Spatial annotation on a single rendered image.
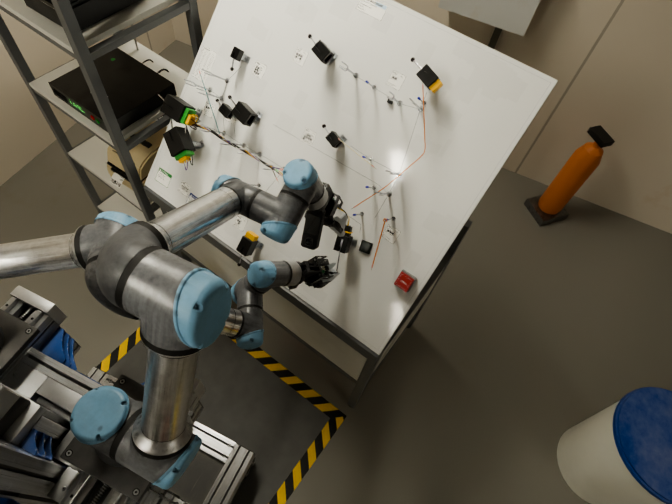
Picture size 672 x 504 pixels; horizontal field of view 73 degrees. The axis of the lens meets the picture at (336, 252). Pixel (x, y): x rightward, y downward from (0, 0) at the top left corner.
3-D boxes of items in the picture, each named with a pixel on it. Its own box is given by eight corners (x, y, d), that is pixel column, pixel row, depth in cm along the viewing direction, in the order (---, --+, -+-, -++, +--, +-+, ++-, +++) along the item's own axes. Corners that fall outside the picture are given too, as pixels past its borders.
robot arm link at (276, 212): (250, 230, 112) (271, 191, 114) (290, 249, 110) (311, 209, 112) (241, 220, 104) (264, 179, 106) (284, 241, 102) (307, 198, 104)
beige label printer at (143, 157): (143, 198, 211) (130, 169, 195) (109, 177, 216) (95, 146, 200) (189, 160, 226) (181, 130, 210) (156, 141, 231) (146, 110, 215)
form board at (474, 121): (147, 184, 191) (144, 184, 190) (250, -68, 162) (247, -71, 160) (380, 353, 161) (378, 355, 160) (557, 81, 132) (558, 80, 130)
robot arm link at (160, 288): (147, 428, 106) (168, 233, 77) (202, 460, 103) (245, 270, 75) (107, 471, 96) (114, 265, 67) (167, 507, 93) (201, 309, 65)
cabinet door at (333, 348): (355, 382, 201) (369, 350, 168) (261, 310, 215) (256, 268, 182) (359, 377, 202) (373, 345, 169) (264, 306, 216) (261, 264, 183)
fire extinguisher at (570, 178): (568, 205, 323) (632, 129, 264) (561, 235, 308) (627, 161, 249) (528, 189, 328) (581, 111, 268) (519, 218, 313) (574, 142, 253)
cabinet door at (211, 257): (261, 309, 215) (257, 267, 182) (178, 246, 229) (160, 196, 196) (264, 306, 216) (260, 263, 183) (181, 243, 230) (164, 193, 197)
